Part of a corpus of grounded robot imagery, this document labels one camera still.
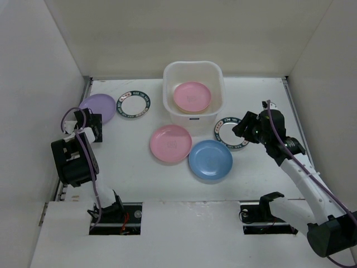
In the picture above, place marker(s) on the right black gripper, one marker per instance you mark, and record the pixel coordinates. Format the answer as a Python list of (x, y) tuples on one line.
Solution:
[(248, 126)]

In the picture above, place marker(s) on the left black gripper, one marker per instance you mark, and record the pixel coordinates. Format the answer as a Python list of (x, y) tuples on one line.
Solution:
[(97, 120)]

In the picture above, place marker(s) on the green-rimmed white plate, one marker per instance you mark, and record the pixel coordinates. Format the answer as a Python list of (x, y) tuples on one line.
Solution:
[(133, 104), (223, 132)]

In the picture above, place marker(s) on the purple plate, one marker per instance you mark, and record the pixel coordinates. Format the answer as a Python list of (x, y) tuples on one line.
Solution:
[(100, 104)]

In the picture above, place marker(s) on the pink plate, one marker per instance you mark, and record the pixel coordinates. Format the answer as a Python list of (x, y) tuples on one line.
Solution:
[(192, 96), (170, 143)]

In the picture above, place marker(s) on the cream plate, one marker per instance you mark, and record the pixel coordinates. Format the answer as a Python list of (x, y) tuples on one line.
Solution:
[(192, 112)]

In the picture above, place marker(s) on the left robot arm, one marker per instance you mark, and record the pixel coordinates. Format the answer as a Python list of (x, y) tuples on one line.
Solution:
[(76, 163)]

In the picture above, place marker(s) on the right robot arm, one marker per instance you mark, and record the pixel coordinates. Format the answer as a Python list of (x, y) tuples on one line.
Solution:
[(328, 225)]

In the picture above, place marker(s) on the white plastic bin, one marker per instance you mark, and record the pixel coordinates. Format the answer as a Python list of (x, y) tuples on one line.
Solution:
[(204, 72)]

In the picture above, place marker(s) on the blue plate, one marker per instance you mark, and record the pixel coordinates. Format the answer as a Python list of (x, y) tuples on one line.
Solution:
[(210, 161)]

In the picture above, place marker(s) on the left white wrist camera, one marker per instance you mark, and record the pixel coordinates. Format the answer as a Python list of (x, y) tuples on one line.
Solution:
[(69, 128)]

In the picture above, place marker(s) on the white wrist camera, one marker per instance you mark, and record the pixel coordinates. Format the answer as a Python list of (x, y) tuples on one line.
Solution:
[(267, 104), (69, 128)]

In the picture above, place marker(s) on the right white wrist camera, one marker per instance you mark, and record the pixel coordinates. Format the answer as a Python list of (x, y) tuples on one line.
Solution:
[(267, 104)]

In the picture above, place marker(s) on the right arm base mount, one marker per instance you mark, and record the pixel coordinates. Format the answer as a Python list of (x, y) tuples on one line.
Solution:
[(255, 223)]

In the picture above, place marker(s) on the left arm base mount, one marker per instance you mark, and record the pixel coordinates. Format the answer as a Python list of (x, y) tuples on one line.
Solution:
[(127, 223)]

